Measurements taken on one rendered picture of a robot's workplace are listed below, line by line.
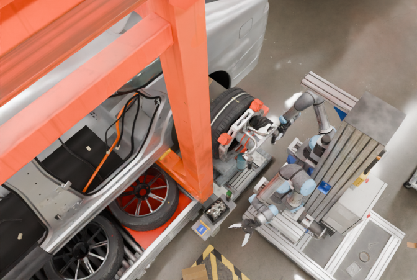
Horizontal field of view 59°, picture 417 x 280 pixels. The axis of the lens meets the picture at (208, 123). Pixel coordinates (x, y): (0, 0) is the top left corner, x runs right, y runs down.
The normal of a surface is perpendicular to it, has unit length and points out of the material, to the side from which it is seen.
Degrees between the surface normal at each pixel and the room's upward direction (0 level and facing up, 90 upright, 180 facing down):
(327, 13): 0
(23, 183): 78
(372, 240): 0
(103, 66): 0
